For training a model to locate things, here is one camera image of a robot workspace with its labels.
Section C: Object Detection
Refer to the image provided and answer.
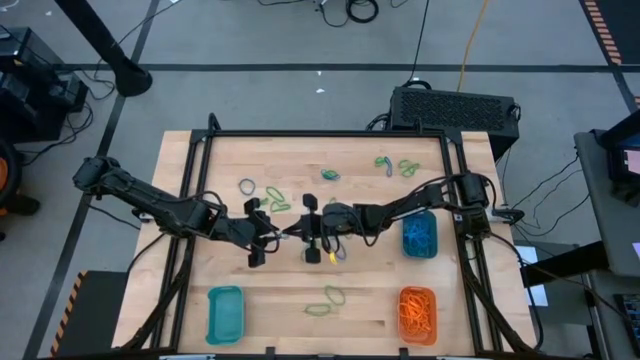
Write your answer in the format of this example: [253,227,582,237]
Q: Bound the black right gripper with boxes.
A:
[282,194,361,265]

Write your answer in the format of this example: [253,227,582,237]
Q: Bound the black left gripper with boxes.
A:
[214,198,290,269]

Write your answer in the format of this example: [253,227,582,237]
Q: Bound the blue rubber bands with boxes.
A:
[404,217,435,251]

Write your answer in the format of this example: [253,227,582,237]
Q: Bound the orange rubber bands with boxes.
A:
[399,291,435,336]

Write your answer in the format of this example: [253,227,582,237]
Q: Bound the teal plastic basket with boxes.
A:
[205,285,246,347]

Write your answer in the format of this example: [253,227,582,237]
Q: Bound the dark blue plastic basket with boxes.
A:
[401,208,439,260]

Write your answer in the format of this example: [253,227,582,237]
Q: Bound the orange plastic basket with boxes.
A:
[397,285,439,348]

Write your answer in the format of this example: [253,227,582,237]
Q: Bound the black perforated computer box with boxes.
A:
[389,85,521,160]

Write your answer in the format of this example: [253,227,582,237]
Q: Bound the black mat hazard striped edge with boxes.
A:
[49,269,130,359]
[579,0,640,66]

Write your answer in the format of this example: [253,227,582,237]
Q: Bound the white sheet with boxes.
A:
[514,244,549,307]

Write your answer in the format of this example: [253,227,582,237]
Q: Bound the black pole stand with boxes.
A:
[53,0,154,99]

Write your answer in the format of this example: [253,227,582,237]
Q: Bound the black stand bar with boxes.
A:
[519,239,610,289]

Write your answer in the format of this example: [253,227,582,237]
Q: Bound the black orange wheeled device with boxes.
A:
[0,139,41,241]

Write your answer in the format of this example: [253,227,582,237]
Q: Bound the black equipment case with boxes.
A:
[0,27,90,145]

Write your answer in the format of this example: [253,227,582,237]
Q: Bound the grey side desk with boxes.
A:
[573,128,640,279]

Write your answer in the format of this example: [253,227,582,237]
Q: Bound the black monitor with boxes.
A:
[597,108,640,206]

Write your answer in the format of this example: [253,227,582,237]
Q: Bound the black keyboard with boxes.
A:
[613,292,640,346]

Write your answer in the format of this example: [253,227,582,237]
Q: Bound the coiled black cable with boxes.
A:
[344,0,380,25]

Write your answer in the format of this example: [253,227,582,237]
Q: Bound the long black floor cable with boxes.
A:
[409,0,431,86]

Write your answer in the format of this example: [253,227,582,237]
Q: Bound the yellow floor cable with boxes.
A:
[455,0,491,94]

